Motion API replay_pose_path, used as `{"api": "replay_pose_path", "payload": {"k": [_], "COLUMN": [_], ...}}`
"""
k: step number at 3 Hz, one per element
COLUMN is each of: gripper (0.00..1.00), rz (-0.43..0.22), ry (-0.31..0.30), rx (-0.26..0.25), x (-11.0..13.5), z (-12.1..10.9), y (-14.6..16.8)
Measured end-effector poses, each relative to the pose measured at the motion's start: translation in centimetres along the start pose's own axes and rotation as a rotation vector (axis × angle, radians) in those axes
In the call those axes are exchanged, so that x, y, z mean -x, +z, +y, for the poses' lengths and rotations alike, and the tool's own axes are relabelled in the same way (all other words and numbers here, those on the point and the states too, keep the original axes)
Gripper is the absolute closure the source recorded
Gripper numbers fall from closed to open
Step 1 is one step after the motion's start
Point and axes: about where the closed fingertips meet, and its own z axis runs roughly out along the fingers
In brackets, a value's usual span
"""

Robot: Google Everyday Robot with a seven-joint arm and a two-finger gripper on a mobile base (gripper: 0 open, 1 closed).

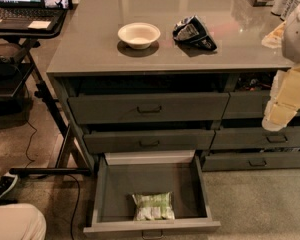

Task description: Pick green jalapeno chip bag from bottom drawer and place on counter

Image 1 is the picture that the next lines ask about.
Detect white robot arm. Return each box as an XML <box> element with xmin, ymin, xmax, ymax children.
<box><xmin>262</xmin><ymin>4</ymin><xmax>300</xmax><ymax>132</ymax></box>

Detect white paper bowl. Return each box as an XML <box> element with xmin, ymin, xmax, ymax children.
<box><xmin>118</xmin><ymin>23</ymin><xmax>161</xmax><ymax>49</ymax></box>

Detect top right grey drawer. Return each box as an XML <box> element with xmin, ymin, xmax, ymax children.
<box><xmin>223</xmin><ymin>90</ymin><xmax>270</xmax><ymax>119</ymax></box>

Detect black laptop stand cart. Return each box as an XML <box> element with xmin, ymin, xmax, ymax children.
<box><xmin>0</xmin><ymin>7</ymin><xmax>92</xmax><ymax>178</ymax></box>

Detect black white sneaker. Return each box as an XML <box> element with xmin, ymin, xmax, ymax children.
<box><xmin>0</xmin><ymin>173</ymin><xmax>18</xmax><ymax>199</ymax></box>

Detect black smartphone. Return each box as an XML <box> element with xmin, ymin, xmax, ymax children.
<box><xmin>41</xmin><ymin>0</ymin><xmax>73</xmax><ymax>10</ymax></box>

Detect grey drawer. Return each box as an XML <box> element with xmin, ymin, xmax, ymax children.
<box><xmin>202</xmin><ymin>152</ymin><xmax>300</xmax><ymax>171</ymax></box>
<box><xmin>211</xmin><ymin>127</ymin><xmax>300</xmax><ymax>150</ymax></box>
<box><xmin>223</xmin><ymin>90</ymin><xmax>270</xmax><ymax>119</ymax></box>
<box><xmin>68</xmin><ymin>92</ymin><xmax>229</xmax><ymax>124</ymax></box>
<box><xmin>83</xmin><ymin>129</ymin><xmax>214</xmax><ymax>154</ymax></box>

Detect bottom right grey drawer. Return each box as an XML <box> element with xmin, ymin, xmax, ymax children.
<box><xmin>202</xmin><ymin>152</ymin><xmax>300</xmax><ymax>171</ymax></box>

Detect open bottom left drawer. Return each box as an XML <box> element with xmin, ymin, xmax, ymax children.
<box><xmin>84</xmin><ymin>157</ymin><xmax>220</xmax><ymax>240</ymax></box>

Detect middle right grey drawer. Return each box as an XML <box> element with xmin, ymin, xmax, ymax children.
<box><xmin>211</xmin><ymin>127</ymin><xmax>300</xmax><ymax>150</ymax></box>

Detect top left grey drawer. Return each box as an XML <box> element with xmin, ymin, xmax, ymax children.
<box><xmin>68</xmin><ymin>92</ymin><xmax>229</xmax><ymax>124</ymax></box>

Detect green jalapeno chip bag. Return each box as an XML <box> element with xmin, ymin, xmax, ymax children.
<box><xmin>132</xmin><ymin>192</ymin><xmax>175</xmax><ymax>221</ymax></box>

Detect grey drawer cabinet counter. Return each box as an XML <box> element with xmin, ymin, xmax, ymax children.
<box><xmin>47</xmin><ymin>0</ymin><xmax>300</xmax><ymax>166</ymax></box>

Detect middle left grey drawer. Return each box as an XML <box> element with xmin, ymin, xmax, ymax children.
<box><xmin>83</xmin><ymin>129</ymin><xmax>214</xmax><ymax>154</ymax></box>

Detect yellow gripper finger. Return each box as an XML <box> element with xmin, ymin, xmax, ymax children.
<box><xmin>270</xmin><ymin>64</ymin><xmax>300</xmax><ymax>109</ymax></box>
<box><xmin>262</xmin><ymin>102</ymin><xmax>297</xmax><ymax>132</ymax></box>

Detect white sticky note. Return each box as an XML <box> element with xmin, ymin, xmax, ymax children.
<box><xmin>28</xmin><ymin>21</ymin><xmax>51</xmax><ymax>29</ymax></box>

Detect black laptop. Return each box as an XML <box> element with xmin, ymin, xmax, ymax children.
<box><xmin>0</xmin><ymin>0</ymin><xmax>65</xmax><ymax>33</ymax></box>

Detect person's knee beige trousers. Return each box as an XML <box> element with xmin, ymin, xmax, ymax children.
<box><xmin>0</xmin><ymin>203</ymin><xmax>47</xmax><ymax>240</ymax></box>

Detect black power cable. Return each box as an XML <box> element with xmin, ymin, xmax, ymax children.
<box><xmin>23</xmin><ymin>83</ymin><xmax>82</xmax><ymax>240</ymax></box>

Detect black crumpled chip bag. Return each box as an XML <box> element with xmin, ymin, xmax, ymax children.
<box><xmin>172</xmin><ymin>15</ymin><xmax>217</xmax><ymax>51</ymax></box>

